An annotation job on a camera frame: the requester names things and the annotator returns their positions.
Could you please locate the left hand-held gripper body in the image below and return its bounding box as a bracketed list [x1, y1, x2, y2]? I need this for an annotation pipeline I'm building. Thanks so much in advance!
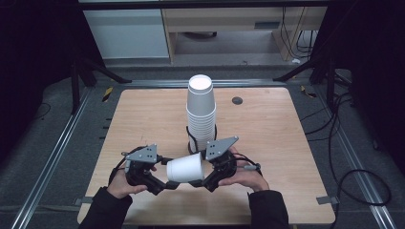
[125, 143, 160, 188]

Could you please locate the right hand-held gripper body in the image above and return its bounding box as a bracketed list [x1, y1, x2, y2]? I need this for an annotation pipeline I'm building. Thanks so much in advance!
[204, 135, 240, 181]

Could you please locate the black wire cup holder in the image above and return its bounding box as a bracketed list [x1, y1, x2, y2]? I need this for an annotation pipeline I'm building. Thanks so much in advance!
[185, 124, 219, 157]

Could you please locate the single white paper cup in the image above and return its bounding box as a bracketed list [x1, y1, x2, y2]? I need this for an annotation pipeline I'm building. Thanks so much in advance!
[165, 152, 205, 184]

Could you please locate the stack of white paper cups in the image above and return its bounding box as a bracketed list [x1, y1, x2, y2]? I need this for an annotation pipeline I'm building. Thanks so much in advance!
[185, 73, 218, 153]

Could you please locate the person's left hand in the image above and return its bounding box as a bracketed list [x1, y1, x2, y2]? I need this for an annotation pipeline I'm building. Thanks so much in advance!
[106, 165, 150, 200]

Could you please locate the person's right hand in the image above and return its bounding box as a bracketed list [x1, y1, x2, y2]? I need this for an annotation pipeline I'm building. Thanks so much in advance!
[218, 146, 270, 193]

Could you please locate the yellow black tape strip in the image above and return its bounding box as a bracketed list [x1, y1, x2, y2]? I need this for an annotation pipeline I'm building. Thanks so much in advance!
[101, 86, 115, 104]
[299, 84, 318, 99]

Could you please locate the black metal stand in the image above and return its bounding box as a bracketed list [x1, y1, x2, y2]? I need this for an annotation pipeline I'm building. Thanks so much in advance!
[272, 47, 355, 113]
[70, 47, 134, 115]

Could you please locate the dark chair base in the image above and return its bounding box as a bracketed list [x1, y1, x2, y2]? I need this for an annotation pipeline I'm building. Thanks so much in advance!
[182, 31, 219, 41]

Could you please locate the white cabinet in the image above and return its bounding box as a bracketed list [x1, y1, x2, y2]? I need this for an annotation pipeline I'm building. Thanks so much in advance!
[82, 8, 171, 60]

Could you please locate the light wooden desk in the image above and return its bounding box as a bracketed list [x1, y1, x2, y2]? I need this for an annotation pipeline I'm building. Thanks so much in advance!
[160, 6, 329, 64]

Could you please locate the left hand-held gripper cable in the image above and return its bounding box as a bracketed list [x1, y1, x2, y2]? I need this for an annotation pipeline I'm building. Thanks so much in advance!
[107, 145, 148, 187]

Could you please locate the hand-held gripper cable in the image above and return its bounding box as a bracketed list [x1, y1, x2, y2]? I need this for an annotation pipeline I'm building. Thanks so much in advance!
[107, 145, 148, 187]
[231, 152, 264, 177]

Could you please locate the right hand-held gripper cable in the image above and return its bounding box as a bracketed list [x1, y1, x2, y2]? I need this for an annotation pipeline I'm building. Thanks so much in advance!
[231, 152, 264, 177]

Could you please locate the short metal floor rail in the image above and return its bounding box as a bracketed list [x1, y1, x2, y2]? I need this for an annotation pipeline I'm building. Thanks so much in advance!
[121, 78, 288, 90]

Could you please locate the grey table bracket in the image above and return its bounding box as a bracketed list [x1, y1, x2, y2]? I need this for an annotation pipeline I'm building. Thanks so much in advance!
[73, 196, 96, 207]
[315, 196, 340, 206]

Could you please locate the long metal floor rail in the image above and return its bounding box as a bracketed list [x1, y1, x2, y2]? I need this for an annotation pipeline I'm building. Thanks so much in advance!
[11, 87, 94, 229]
[312, 85, 397, 229]

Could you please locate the thin black floor cable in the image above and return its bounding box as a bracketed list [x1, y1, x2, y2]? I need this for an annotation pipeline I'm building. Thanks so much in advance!
[30, 101, 53, 121]

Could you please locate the hanging black cable bundle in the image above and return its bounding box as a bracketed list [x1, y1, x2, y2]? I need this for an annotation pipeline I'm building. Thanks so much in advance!
[280, 7, 319, 60]

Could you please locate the black looped floor cable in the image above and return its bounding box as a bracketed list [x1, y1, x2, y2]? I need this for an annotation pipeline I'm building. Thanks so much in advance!
[328, 92, 393, 229]

